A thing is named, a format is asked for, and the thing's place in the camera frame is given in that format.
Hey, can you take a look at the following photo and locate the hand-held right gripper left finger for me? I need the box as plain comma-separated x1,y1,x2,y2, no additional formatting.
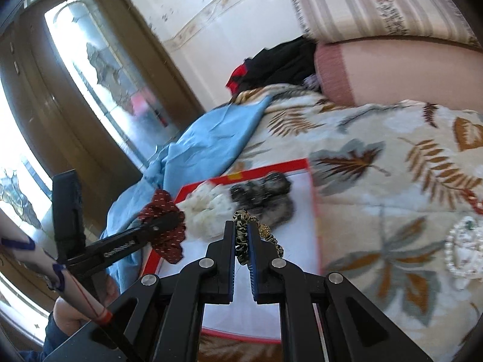
109,219,236,362

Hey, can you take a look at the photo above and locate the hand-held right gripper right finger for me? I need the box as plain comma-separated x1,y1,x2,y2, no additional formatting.
247,221,434,362

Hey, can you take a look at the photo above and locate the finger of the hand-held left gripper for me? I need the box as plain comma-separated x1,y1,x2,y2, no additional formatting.
67,233,160,273
88,211,185,254

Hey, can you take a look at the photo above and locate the leopard print hair tie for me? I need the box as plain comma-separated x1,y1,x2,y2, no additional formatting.
232,209,284,266

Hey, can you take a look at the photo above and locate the red polka dot scrunchie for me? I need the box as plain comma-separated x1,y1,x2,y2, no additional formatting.
138,189,187,265

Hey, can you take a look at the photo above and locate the red-edged white box tray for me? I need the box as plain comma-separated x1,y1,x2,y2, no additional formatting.
141,158,321,344

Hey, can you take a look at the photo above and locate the white pearl bracelet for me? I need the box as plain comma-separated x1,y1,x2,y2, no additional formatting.
445,216,483,278

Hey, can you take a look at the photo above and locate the red bead bracelet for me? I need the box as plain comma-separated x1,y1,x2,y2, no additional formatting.
463,189,483,214

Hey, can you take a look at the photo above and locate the person's left hand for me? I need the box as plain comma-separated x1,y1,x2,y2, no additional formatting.
52,296,95,335

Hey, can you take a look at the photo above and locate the cream dotted organza scrunchie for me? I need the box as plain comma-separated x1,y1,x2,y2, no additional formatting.
177,183,242,240

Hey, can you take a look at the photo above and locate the grey sheer scrunchie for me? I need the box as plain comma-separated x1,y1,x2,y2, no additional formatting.
230,172,297,230

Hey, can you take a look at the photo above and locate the brown wooden glass door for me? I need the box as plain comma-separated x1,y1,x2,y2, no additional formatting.
0,0,206,348

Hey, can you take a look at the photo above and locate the light blue cloth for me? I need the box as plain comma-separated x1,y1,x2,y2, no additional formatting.
102,96,273,295

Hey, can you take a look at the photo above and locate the leaf print blanket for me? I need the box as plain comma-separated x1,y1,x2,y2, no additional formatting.
196,83,483,362

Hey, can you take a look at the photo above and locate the red garment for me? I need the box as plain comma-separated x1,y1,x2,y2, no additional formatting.
226,64,250,95

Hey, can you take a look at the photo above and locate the lilac patterned cloth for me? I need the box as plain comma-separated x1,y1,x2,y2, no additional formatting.
302,75,322,93

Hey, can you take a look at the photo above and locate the black garment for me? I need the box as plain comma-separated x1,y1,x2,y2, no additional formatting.
241,36,318,93

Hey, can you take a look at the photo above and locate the pink bolster pillow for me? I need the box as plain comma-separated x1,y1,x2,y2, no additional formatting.
314,38,483,114

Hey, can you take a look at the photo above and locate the striped floral pillow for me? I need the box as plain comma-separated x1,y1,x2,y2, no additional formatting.
290,0,481,49

